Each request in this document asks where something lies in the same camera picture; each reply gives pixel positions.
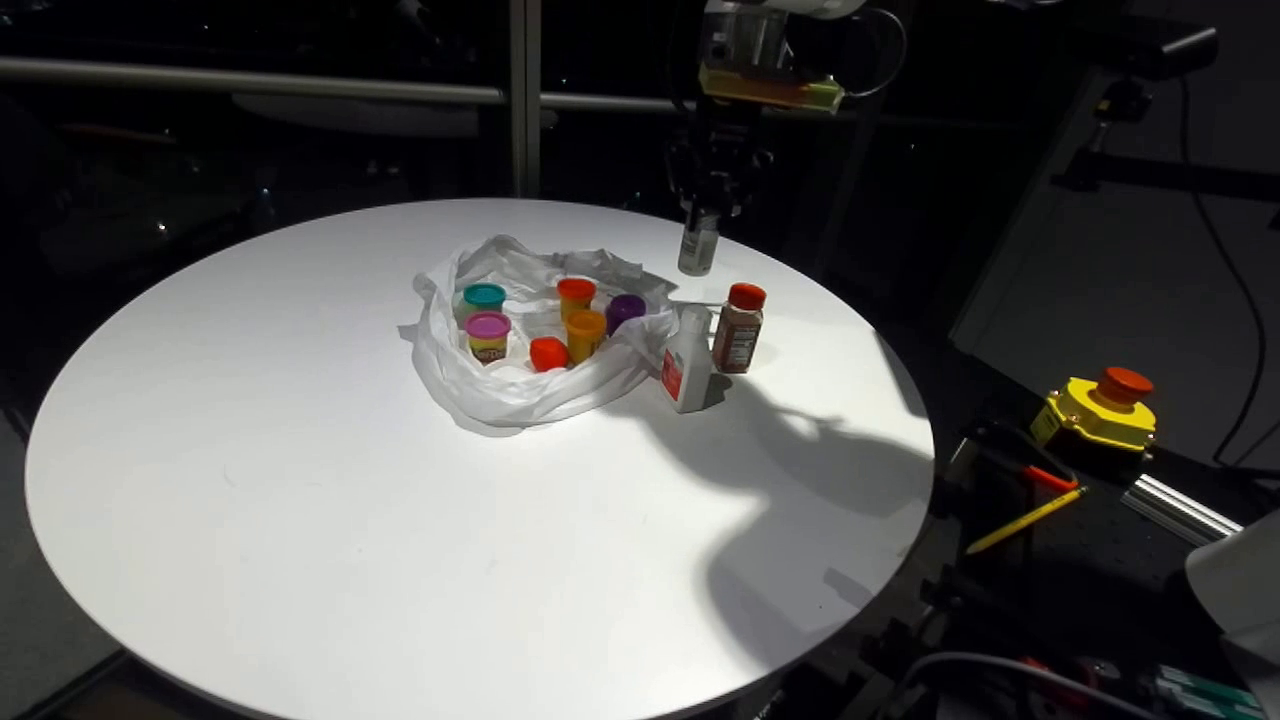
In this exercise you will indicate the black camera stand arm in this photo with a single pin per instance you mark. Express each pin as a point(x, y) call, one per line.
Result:
point(1173, 178)

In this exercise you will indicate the round white pill bottle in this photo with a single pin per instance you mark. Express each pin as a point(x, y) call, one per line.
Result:
point(697, 249)

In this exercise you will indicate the translucent white plastic bag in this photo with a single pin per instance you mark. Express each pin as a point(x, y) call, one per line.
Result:
point(461, 386)

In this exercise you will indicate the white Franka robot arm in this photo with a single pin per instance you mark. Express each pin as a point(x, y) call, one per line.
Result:
point(744, 32)

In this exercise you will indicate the aluminium profile bar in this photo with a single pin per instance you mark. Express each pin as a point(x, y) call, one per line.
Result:
point(1183, 507)

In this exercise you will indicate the grey horizontal window rail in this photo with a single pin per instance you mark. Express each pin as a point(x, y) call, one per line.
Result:
point(267, 84)

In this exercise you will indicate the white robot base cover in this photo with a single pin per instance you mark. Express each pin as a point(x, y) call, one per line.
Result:
point(1243, 584)

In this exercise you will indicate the yellow emergency stop button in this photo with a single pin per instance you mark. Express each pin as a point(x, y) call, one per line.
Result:
point(1097, 411)

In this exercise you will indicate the teal-lid dough tub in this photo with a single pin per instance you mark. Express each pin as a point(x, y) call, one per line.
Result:
point(480, 292)

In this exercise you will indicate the red-lid spice bottle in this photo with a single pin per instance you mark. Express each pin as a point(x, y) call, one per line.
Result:
point(736, 329)

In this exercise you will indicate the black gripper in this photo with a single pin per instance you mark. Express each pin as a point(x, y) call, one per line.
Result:
point(723, 153)

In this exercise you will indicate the yellow pencil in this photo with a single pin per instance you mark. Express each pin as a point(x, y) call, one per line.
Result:
point(1024, 520)

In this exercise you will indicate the orange-lid yellow dough tub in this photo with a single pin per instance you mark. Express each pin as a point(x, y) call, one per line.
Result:
point(579, 290)

